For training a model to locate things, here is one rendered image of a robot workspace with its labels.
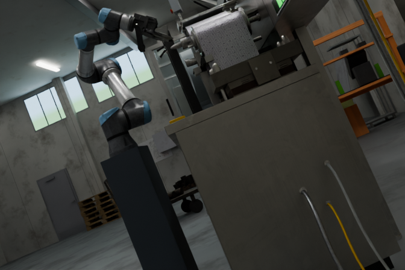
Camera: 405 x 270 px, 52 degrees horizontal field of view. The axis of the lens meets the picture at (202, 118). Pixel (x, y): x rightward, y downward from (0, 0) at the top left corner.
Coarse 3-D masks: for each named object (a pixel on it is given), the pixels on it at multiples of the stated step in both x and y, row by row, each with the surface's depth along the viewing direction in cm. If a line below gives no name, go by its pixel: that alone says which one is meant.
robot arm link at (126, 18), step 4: (124, 16) 193; (128, 16) 194; (132, 16) 196; (124, 20) 193; (128, 20) 193; (120, 24) 194; (124, 24) 193; (128, 24) 194; (124, 28) 195; (128, 28) 195
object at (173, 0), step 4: (168, 0) 254; (172, 0) 253; (176, 0) 253; (172, 4) 253; (176, 4) 253; (172, 8) 253; (176, 8) 253; (180, 8) 253; (172, 12) 257; (176, 12) 254; (180, 12) 258
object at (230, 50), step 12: (228, 36) 193; (240, 36) 193; (204, 48) 192; (216, 48) 192; (228, 48) 192; (240, 48) 192; (252, 48) 192; (216, 60) 191; (228, 60) 191; (240, 60) 192
